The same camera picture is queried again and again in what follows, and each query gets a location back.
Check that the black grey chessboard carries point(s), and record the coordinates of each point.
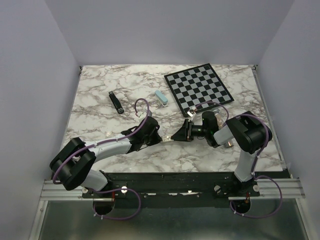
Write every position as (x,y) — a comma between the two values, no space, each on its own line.
(197,86)

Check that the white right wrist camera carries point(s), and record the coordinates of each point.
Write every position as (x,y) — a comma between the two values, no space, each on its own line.
(192,112)

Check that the black stapler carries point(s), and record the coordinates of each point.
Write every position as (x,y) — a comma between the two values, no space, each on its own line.
(116,102)

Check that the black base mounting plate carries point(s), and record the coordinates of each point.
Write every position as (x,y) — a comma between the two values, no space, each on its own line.
(179,180)

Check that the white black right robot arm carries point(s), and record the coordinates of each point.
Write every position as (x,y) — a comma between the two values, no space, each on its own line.
(251,134)

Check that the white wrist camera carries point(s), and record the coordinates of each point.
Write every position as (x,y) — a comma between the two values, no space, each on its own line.
(192,112)
(142,115)

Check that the cream staple box sleeve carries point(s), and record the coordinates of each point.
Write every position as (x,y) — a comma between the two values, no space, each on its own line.
(171,138)

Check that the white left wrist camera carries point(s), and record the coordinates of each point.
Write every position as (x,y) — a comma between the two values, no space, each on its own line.
(142,115)

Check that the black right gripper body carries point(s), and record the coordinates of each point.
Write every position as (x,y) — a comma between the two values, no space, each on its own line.
(196,130)

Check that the aluminium frame rail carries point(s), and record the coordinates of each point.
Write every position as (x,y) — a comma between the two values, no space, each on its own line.
(288,188)

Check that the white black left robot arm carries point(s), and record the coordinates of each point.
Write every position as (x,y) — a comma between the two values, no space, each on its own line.
(72,167)

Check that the staple box tray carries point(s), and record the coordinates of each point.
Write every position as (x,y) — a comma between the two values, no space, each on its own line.
(166,139)

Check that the glitter filled clear tube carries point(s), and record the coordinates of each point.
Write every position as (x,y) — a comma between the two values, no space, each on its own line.
(220,122)

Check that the light blue mini stapler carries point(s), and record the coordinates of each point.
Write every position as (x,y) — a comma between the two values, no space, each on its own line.
(161,97)

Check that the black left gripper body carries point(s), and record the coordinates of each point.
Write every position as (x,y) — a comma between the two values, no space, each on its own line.
(152,140)

